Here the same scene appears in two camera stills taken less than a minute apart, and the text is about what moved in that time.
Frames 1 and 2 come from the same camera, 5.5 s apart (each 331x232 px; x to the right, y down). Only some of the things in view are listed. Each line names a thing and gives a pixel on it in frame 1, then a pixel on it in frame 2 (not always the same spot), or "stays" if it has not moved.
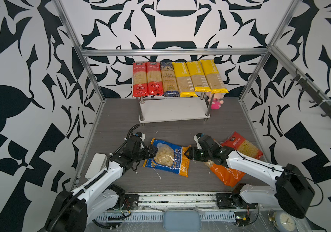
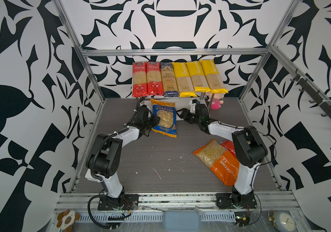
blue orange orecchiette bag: [169, 157] → [166, 111]
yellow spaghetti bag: [198, 77] stays
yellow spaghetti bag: [216, 83] stays
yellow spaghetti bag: [185, 81] stays
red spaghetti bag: [155, 85] stays
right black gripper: [192, 154] → [186, 112]
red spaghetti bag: [140, 79] stays
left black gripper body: [142, 154] → [152, 121]
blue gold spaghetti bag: [170, 84] stays
